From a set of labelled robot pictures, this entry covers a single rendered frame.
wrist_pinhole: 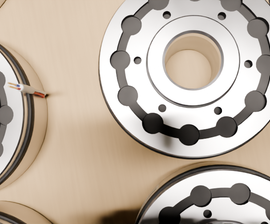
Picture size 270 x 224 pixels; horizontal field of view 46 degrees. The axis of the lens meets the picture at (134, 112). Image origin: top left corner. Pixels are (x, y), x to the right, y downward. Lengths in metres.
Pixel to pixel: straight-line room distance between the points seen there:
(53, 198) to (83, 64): 0.09
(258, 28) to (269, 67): 0.02
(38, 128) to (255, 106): 0.13
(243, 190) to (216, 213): 0.02
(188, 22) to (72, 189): 0.12
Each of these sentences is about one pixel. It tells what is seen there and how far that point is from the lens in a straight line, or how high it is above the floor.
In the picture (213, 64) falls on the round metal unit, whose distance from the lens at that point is 0.20.
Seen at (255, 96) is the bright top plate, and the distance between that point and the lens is 0.18.
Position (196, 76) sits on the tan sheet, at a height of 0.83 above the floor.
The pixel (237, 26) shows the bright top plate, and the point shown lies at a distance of 0.18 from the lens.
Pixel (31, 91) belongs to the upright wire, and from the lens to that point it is 0.19.
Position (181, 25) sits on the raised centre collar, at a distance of 0.17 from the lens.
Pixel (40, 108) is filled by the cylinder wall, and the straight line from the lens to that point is 0.20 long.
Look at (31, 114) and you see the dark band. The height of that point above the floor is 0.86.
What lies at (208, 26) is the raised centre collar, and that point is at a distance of 0.17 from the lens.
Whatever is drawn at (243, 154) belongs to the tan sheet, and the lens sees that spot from 0.21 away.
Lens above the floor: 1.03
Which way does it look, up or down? 84 degrees down
